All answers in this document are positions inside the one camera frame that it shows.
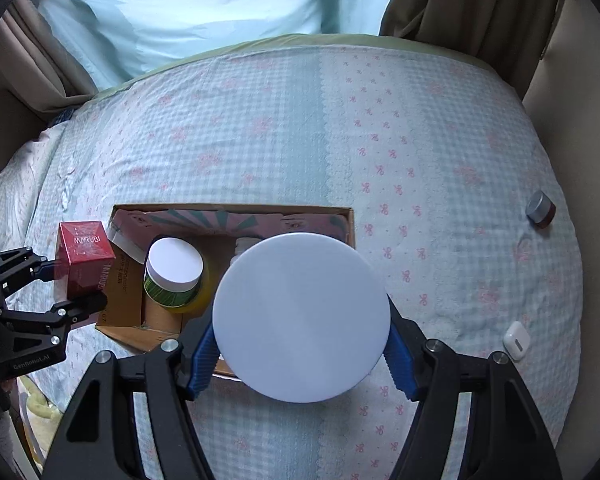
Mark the pale green cream jar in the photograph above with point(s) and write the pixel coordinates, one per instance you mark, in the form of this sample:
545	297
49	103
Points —
301	318

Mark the red jar silver lid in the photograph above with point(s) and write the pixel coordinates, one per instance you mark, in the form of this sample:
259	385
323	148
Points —
540	210

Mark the brown curtain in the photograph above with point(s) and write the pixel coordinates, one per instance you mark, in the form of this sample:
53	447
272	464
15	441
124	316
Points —
509	35
35	66

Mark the light blue window cloth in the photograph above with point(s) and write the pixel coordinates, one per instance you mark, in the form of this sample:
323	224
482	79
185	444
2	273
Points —
118	40

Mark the brown left curtain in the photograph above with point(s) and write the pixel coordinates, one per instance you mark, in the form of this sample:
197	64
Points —
35	66

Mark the green jar white lid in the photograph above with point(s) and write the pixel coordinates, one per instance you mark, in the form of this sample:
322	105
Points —
173	271

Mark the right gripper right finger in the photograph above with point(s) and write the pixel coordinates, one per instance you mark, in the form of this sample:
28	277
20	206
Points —
506	437

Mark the checked floral bed sheet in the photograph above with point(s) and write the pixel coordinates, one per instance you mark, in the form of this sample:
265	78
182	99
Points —
434	154

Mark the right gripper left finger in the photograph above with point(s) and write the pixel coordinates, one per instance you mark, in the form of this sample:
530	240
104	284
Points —
120	400

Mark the brown cardboard box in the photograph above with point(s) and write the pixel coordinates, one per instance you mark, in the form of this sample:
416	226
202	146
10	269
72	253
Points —
131	317

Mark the red Marubi carton box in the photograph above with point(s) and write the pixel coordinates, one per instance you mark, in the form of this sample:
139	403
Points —
83	260

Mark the brown right curtain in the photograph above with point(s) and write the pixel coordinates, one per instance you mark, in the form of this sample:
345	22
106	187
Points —
509	35

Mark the white pill bottle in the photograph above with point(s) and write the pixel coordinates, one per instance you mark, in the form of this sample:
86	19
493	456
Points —
242	244

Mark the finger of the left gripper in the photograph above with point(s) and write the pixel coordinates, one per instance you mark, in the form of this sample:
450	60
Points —
21	267
39	338

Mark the white earbuds case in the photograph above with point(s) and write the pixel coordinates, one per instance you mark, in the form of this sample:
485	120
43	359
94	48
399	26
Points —
516	341

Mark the yellow packing tape roll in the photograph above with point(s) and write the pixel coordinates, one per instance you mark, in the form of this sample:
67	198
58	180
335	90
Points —
204	292

